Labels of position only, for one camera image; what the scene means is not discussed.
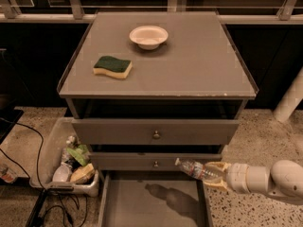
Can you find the small cup on floor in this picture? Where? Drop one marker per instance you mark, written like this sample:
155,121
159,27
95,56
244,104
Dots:
7,174

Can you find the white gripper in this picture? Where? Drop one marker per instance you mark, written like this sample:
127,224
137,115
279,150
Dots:
237,176

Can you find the grey drawer cabinet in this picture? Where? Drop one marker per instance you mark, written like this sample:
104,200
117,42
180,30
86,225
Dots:
195,74

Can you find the clear plastic storage bin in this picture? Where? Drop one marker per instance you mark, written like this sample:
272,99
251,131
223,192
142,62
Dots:
50,159

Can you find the grey bottom drawer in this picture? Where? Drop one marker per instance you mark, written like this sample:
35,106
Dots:
152,199

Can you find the yellow sponge in bin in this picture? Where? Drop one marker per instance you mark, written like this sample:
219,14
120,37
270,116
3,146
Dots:
83,174

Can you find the grey middle drawer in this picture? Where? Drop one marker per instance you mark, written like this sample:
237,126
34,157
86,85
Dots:
129,161

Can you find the grey top drawer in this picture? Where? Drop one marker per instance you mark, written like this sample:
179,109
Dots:
155,131

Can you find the green packet in bin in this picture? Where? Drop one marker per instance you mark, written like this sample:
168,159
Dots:
80,154

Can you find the clear plastic water bottle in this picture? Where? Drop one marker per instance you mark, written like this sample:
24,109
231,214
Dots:
198,170

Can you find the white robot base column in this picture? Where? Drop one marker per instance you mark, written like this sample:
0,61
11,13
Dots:
290,100

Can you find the metal window railing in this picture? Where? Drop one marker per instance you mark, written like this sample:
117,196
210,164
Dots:
230,12

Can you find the green yellow sponge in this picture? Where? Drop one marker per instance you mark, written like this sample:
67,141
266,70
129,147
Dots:
112,67

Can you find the grey drawer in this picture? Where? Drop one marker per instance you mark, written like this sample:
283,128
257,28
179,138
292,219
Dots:
152,199
129,161
155,131

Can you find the white bowl in bin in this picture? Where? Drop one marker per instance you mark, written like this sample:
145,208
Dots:
62,174

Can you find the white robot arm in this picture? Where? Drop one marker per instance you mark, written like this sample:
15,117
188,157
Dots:
283,181

